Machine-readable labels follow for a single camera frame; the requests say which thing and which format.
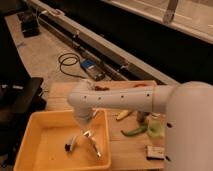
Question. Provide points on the long metal rail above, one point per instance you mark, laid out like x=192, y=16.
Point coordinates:
x=105, y=47

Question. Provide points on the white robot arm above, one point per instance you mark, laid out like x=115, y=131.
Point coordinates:
x=188, y=108

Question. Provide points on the yellow plastic tray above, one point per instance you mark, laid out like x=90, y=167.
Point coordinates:
x=43, y=144

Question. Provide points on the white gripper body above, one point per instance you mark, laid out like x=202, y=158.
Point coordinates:
x=84, y=123

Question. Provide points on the blue grey device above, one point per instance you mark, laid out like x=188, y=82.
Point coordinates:
x=92, y=70

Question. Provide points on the dark red grapes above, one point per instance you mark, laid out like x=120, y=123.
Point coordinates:
x=98, y=88

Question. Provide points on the green chili pepper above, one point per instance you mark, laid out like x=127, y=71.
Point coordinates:
x=134, y=132

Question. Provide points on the dark metal can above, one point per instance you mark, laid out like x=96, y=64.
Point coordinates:
x=141, y=116

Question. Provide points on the metal spoon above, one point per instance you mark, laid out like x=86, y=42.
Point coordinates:
x=88, y=134

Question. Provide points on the white black-bristled brush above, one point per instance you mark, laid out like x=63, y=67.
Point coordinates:
x=69, y=146

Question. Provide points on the black stool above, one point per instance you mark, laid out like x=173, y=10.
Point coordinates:
x=15, y=109

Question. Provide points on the black box on floor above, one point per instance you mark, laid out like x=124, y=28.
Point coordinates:
x=29, y=24

